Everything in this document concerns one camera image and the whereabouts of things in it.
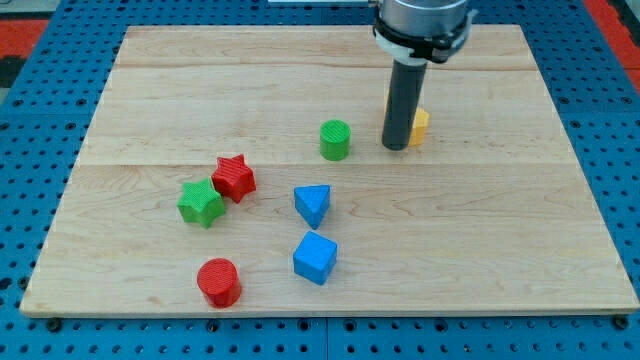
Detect yellow block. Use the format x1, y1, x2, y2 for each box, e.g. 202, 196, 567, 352
409, 107, 430, 146

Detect red star block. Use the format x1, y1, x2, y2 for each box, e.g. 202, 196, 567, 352
211, 154, 256, 203

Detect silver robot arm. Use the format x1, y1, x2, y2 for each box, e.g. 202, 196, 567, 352
373, 0, 478, 151

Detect red cylinder block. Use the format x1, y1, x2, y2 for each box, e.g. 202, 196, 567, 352
196, 258, 242, 308

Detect blue triangle block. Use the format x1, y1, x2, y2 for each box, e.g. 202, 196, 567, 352
294, 184, 331, 229

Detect green cylinder block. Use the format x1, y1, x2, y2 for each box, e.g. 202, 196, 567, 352
319, 119, 351, 161

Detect blue cube block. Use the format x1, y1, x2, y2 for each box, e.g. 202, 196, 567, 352
293, 231, 338, 285

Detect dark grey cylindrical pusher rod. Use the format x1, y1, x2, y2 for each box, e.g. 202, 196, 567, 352
381, 61, 427, 151

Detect green star block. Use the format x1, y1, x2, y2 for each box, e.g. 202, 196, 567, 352
177, 178, 226, 228

